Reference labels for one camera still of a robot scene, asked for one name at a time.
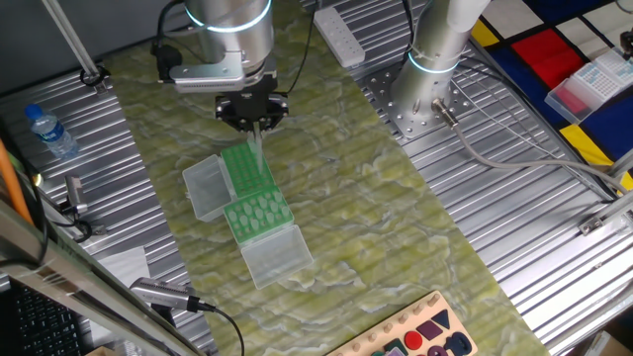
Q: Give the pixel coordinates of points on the small white rack tip box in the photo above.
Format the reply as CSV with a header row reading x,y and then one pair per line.
x,y
593,81
618,66

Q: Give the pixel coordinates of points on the black keyboard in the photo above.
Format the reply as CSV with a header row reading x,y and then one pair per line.
x,y
39,326

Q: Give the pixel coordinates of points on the slim aluminium pole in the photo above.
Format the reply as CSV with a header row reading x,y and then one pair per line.
x,y
70,39

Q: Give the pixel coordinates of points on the black tool at right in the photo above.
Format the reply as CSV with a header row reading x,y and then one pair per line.
x,y
75,193

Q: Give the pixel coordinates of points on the clear water bottle blue cap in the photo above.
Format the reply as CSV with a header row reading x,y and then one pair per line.
x,y
52,133

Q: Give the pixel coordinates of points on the green rack pipette tip box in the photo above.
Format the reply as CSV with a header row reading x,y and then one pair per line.
x,y
207,190
277,259

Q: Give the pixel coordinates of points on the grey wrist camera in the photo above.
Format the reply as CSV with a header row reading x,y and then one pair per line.
x,y
207,81

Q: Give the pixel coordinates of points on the grey aluminium frame rail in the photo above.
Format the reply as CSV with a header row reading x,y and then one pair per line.
x,y
49,262

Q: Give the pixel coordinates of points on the purple square puzzle piece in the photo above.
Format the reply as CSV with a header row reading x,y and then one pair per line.
x,y
429,330

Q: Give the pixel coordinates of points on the aluminium extrusion bar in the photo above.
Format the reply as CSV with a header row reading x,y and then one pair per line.
x,y
624,165
613,210

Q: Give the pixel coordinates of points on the dark robot end tool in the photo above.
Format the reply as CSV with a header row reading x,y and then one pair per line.
x,y
628,42

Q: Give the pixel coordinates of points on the orange tube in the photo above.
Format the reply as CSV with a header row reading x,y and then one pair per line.
x,y
12,183

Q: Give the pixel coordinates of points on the green marble pattern mat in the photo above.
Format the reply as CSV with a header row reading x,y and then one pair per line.
x,y
346,198

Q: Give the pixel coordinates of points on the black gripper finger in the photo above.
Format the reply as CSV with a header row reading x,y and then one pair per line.
x,y
279,111
226,111

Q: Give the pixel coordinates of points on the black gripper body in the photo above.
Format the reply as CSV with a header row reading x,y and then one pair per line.
x,y
253,106

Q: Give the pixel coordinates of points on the navy rounded puzzle piece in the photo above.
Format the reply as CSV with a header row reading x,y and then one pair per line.
x,y
446,343

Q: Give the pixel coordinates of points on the silver depth camera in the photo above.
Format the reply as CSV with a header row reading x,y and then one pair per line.
x,y
158,293

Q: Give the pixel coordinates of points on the red blue yellow cloth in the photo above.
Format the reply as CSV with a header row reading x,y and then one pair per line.
x,y
544,54

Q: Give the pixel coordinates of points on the brown cardboard box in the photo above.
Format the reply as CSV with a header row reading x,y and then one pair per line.
x,y
613,346

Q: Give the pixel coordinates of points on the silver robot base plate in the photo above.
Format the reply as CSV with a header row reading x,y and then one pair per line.
x,y
395,126

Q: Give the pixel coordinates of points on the teal puzzle piece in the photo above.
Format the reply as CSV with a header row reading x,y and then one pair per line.
x,y
394,346

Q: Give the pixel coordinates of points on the white power strip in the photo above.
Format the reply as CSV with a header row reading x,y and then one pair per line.
x,y
341,39

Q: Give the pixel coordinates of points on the navy triangle puzzle piece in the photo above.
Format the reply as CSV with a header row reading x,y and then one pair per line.
x,y
442,318

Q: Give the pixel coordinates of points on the purple rounded puzzle piece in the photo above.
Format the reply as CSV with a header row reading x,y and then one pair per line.
x,y
437,352

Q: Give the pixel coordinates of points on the lilac puzzle piece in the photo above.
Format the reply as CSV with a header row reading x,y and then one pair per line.
x,y
395,353

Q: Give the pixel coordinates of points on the red circle puzzle piece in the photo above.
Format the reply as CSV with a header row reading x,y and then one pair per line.
x,y
413,340

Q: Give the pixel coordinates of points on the wooden shape puzzle board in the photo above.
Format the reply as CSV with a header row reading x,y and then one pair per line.
x,y
408,326

